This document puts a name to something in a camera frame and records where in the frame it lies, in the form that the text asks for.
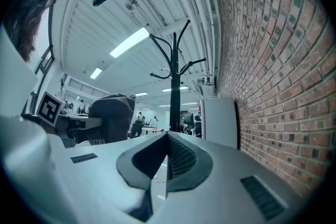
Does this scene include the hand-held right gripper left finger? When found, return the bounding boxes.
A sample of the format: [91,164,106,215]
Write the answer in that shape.
[31,131,168,224]

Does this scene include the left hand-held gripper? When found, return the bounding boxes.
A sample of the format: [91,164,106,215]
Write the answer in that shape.
[35,90,103,140]

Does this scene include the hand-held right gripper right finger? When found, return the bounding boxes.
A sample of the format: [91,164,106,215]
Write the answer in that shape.
[154,131,307,224]

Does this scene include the grey cap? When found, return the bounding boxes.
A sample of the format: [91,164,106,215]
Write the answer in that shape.
[88,93,136,145]

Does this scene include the black metal coat rack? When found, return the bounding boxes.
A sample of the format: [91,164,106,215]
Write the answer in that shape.
[149,19,207,133]

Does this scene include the black mezzanine railing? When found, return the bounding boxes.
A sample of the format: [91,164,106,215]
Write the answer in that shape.
[68,78,110,98]

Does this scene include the grey metal cabinet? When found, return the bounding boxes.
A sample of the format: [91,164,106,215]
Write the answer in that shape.
[201,97,238,151]

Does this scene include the ceiling light strips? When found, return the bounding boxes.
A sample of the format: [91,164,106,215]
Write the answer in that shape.
[89,27,199,107]

